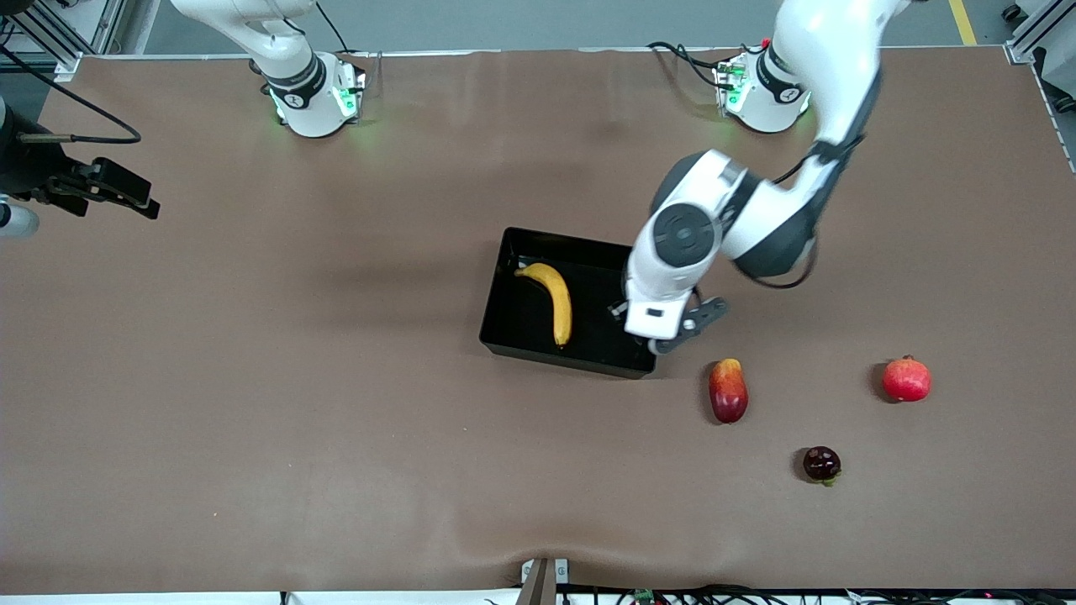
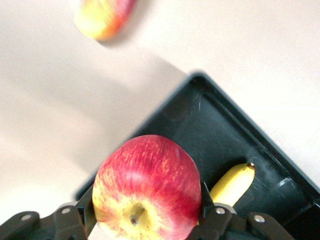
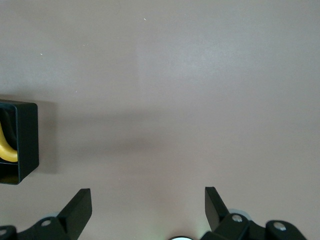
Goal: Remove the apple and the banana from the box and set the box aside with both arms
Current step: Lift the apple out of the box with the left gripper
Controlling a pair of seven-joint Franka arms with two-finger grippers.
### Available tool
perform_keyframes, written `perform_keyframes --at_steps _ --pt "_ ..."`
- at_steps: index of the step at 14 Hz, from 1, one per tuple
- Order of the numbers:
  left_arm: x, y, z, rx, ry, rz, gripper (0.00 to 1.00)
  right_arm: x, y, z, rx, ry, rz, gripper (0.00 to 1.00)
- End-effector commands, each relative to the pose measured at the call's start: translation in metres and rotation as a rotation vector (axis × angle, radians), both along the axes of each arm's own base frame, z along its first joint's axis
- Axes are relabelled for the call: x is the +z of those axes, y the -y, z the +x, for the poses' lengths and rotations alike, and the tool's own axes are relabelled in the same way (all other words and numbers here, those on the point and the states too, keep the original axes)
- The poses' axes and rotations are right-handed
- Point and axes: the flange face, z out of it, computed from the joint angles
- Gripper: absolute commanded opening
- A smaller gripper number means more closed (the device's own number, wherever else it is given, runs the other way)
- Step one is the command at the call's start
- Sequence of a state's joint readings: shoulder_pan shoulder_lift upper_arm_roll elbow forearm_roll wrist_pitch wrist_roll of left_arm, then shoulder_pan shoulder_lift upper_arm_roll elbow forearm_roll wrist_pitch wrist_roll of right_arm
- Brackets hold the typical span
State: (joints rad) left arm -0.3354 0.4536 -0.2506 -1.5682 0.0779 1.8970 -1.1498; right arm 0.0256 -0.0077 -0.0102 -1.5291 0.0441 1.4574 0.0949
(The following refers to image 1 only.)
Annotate yellow banana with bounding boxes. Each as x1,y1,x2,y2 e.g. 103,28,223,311
514,262,574,349

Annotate black rectangular plastic box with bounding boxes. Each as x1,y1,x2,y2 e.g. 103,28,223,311
479,227,661,380

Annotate red yellow mango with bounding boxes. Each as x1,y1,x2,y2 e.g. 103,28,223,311
709,358,750,424

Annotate brown table cover sheet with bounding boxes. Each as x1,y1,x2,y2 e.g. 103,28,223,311
0,46,1076,593

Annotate dark purple mangosteen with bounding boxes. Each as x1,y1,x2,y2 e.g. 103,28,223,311
802,446,843,487

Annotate red pomegranate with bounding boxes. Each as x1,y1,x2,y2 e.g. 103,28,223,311
882,355,933,403

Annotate aluminium frame profile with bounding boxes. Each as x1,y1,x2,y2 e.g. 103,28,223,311
1000,0,1076,85
0,0,127,81

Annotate black right arm base cable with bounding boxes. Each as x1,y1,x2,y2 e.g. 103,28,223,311
315,0,354,55

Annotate black left arm base cables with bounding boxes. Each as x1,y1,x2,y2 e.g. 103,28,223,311
647,40,745,89

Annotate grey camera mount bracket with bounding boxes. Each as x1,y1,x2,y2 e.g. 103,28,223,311
514,557,570,605

